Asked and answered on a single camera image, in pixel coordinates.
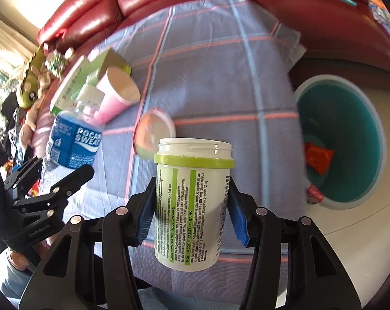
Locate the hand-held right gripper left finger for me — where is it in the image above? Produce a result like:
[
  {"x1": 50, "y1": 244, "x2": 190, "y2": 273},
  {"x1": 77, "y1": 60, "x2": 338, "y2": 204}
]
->
[{"x1": 19, "y1": 176, "x2": 157, "y2": 310}]

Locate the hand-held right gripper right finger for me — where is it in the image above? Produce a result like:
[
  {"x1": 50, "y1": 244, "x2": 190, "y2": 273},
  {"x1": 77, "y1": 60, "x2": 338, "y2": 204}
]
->
[{"x1": 226, "y1": 177, "x2": 364, "y2": 310}]

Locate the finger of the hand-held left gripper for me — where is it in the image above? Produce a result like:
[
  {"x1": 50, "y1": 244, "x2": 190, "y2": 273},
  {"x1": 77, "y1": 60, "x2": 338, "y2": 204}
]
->
[
  {"x1": 3, "y1": 156, "x2": 43, "y2": 201},
  {"x1": 12, "y1": 165, "x2": 95, "y2": 214}
]

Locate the white pill bottle green label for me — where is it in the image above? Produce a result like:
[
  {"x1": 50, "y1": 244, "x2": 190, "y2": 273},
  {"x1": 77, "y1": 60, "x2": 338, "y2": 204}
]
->
[{"x1": 154, "y1": 137, "x2": 235, "y2": 272}]

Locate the clear water bottle blue label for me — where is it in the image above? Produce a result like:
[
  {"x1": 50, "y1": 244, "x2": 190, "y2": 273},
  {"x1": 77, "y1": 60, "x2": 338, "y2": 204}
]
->
[{"x1": 41, "y1": 84, "x2": 106, "y2": 181}]

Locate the teal trash bin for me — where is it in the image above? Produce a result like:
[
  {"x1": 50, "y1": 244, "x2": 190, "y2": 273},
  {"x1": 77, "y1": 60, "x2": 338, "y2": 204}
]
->
[{"x1": 292, "y1": 75, "x2": 388, "y2": 212}]

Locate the person's left hand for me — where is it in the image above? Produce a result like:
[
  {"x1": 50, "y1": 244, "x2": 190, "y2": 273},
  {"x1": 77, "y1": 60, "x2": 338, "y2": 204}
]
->
[{"x1": 6, "y1": 249, "x2": 32, "y2": 270}]

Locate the pink plush toy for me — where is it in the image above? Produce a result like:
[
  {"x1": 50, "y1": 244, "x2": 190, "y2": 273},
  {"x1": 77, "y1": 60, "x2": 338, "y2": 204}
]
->
[{"x1": 19, "y1": 98, "x2": 45, "y2": 144}]

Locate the dark cloth pile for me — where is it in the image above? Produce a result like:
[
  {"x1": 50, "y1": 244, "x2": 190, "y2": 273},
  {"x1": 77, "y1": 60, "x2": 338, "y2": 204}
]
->
[{"x1": 0, "y1": 90, "x2": 27, "y2": 168}]

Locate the small red and white packet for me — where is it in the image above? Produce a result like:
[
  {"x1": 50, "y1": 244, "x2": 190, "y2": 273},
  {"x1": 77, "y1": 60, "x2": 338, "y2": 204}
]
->
[{"x1": 306, "y1": 184, "x2": 325, "y2": 205}]

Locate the green plush toy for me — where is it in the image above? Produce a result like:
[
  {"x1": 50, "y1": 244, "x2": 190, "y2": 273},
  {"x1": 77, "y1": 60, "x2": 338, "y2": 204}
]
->
[{"x1": 16, "y1": 42, "x2": 48, "y2": 110}]

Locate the round pink green food cup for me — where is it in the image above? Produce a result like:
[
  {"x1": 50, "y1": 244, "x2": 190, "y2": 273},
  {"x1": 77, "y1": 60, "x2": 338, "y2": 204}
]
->
[{"x1": 133, "y1": 108, "x2": 177, "y2": 160}]

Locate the pink paper cup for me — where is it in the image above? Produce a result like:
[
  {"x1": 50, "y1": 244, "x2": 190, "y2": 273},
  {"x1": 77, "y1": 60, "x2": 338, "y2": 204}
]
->
[{"x1": 93, "y1": 66, "x2": 141, "y2": 125}]

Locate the red snack wrapper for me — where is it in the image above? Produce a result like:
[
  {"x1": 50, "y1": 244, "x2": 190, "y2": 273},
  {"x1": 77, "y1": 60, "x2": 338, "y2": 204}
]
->
[{"x1": 303, "y1": 142, "x2": 335, "y2": 176}]

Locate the green and white medicine box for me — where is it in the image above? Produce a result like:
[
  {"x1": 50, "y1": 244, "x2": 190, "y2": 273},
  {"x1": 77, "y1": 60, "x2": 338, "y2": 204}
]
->
[{"x1": 49, "y1": 48, "x2": 132, "y2": 117}]

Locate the beige knotted plush toy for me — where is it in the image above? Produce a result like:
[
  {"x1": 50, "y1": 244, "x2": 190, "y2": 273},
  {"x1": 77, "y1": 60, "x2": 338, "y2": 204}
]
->
[{"x1": 33, "y1": 63, "x2": 58, "y2": 92}]

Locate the grey plaid cloth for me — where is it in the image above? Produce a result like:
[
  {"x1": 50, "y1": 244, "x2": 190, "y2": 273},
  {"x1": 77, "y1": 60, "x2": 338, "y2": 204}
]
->
[{"x1": 36, "y1": 0, "x2": 312, "y2": 298}]

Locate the beige curtain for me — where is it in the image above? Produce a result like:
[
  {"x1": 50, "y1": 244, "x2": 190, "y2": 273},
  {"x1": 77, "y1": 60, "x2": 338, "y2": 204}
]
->
[{"x1": 0, "y1": 13, "x2": 40, "y2": 68}]

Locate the colourful toy pile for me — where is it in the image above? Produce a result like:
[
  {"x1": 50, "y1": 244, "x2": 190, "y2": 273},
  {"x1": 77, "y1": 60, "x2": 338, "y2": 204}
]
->
[{"x1": 366, "y1": 0, "x2": 390, "y2": 49}]

